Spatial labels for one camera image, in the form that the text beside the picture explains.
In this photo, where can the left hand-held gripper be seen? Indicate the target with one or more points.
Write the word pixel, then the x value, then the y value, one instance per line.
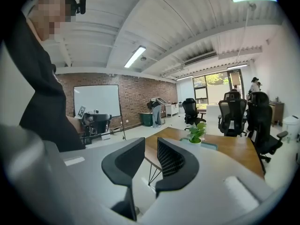
pixel 82 111

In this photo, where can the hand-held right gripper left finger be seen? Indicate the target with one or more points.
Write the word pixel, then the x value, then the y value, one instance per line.
pixel 122 163

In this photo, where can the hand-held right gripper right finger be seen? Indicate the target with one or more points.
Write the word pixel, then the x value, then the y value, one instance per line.
pixel 178 167

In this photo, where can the small green potted plant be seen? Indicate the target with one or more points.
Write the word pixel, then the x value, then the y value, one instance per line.
pixel 195 141

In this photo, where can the grey-green tray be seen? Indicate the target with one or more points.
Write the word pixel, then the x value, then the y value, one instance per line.
pixel 209 146

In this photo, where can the person's left forearm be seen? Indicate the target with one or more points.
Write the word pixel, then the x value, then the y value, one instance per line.
pixel 75 124

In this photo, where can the whiteboard on rolling stand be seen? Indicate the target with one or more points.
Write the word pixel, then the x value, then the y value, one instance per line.
pixel 96 102

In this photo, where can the person's black t-shirt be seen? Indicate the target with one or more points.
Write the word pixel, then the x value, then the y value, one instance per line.
pixel 39 90

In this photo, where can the dark green bin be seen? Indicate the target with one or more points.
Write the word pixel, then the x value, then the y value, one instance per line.
pixel 146 119

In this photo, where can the wooden table with metal legs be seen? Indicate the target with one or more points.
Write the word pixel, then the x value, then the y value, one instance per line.
pixel 229 146

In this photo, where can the black mesh office chair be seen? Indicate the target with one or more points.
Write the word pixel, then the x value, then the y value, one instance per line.
pixel 232 116
pixel 262 125
pixel 191 111

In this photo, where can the white cabinet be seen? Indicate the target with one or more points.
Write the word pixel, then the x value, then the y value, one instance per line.
pixel 172 109

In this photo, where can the large glass window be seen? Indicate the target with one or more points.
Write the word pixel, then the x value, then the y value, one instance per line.
pixel 211 88

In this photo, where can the person's head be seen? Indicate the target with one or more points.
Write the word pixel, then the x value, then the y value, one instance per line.
pixel 50 15

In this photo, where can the ceiling air conditioner vent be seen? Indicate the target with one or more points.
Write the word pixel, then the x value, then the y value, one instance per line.
pixel 200 57

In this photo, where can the brown wooden cabinet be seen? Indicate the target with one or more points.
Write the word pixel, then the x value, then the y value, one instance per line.
pixel 277 112

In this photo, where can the white plastic bin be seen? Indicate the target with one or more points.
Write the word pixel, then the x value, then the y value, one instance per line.
pixel 290 125

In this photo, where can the black head-mounted camera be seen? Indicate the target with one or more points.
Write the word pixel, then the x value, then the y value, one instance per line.
pixel 81 5

